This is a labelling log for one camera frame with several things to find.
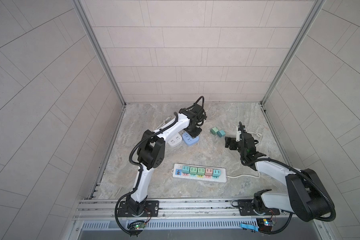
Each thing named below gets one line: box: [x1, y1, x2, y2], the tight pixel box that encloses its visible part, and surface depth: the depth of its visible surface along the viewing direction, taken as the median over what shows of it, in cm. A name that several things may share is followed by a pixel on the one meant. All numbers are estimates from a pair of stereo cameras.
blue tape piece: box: [240, 223, 259, 232], surface depth 67 cm
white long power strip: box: [171, 163, 228, 183], surface depth 80 cm
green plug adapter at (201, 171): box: [197, 167, 205, 176], surface depth 79 cm
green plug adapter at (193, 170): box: [189, 167, 198, 175], surface depth 79 cm
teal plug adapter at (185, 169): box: [182, 166, 190, 174], surface depth 79 cm
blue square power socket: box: [182, 132, 200, 146], surface depth 95 cm
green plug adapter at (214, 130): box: [210, 127, 219, 135], surface depth 101 cm
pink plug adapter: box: [205, 168, 213, 176], surface depth 79 cm
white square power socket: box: [168, 133, 183, 148], surface depth 95 cm
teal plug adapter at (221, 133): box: [216, 129, 226, 138], surface depth 99 cm
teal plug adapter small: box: [212, 169, 222, 179], surface depth 79 cm
